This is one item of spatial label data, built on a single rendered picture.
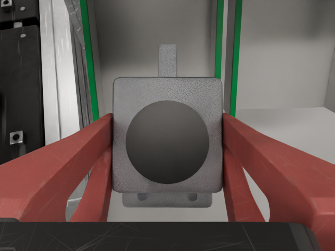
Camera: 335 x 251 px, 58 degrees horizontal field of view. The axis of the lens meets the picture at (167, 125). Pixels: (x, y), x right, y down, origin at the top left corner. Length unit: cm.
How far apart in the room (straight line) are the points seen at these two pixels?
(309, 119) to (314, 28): 21
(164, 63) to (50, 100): 30
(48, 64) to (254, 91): 29
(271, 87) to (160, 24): 15
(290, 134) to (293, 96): 15
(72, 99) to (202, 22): 21
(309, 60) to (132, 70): 21
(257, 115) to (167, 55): 39
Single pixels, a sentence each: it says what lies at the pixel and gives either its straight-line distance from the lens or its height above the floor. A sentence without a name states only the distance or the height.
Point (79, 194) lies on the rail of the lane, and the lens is 39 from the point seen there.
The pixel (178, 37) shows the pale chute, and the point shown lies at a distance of 34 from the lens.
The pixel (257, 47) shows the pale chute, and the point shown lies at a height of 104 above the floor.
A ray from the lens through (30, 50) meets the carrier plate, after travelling 49.
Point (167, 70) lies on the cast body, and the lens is 16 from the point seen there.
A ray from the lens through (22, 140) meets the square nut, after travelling 41.
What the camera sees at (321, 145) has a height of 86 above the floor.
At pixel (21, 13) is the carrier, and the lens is 55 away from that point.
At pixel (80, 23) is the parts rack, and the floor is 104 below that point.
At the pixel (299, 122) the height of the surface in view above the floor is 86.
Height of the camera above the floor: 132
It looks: 66 degrees down
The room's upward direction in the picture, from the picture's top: straight up
